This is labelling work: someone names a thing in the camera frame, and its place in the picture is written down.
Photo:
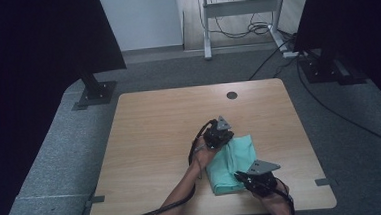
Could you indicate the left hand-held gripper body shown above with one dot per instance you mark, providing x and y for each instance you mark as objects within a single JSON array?
[{"x": 215, "y": 134}]

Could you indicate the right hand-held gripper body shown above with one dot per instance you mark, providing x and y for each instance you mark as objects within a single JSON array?
[{"x": 263, "y": 181}]

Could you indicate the mint green t-shirt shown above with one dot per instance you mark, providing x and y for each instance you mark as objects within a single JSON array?
[{"x": 232, "y": 165}]

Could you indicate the person's left hand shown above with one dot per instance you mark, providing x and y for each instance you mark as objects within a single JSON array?
[{"x": 203, "y": 155}]

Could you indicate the person's right hand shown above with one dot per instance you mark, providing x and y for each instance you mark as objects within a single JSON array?
[{"x": 274, "y": 201}]

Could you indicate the dark round table grommet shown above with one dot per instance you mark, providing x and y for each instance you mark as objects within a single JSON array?
[{"x": 232, "y": 95}]

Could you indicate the grey tape piece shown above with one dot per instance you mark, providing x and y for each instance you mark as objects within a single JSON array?
[
  {"x": 322, "y": 182},
  {"x": 98, "y": 199}
]

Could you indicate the white power strip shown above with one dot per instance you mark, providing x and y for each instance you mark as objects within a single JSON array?
[{"x": 290, "y": 54}]

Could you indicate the black metal stand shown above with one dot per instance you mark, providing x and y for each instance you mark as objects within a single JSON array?
[
  {"x": 323, "y": 71},
  {"x": 97, "y": 92}
]

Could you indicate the black curtain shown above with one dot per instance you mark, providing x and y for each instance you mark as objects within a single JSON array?
[
  {"x": 26, "y": 80},
  {"x": 356, "y": 17}
]

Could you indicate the white desk frame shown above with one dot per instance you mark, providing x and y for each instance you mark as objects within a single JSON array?
[{"x": 239, "y": 7}]

